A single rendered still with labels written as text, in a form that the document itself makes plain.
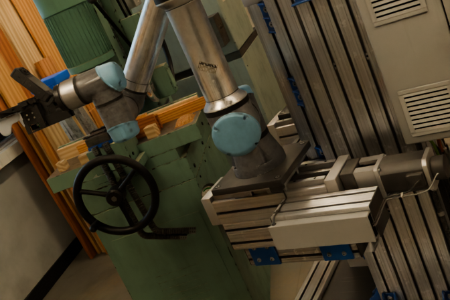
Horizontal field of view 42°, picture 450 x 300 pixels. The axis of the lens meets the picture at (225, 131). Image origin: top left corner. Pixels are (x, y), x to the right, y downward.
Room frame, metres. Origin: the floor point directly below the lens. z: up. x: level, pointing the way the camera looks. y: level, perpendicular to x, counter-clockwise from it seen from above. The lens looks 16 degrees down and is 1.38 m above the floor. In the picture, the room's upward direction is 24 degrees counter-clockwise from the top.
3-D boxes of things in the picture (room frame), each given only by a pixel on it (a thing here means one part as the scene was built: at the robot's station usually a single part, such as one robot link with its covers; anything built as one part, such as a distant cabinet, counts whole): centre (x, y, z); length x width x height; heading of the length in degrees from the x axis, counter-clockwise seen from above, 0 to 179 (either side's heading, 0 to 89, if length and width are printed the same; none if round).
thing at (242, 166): (1.53, -0.05, 0.87); 0.15 x 0.15 x 0.10
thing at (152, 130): (2.02, 0.23, 0.92); 0.04 x 0.03 x 0.04; 67
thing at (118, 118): (1.46, 0.23, 1.11); 0.11 x 0.08 x 0.11; 170
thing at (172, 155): (2.12, 0.36, 0.82); 0.40 x 0.21 x 0.04; 78
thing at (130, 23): (2.36, 0.15, 1.23); 0.09 x 0.08 x 0.15; 168
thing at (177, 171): (2.30, 0.32, 0.76); 0.57 x 0.45 x 0.09; 168
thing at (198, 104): (2.16, 0.25, 0.92); 0.60 x 0.02 x 0.04; 78
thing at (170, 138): (2.07, 0.36, 0.87); 0.61 x 0.30 x 0.06; 78
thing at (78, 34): (2.18, 0.34, 1.35); 0.18 x 0.18 x 0.31
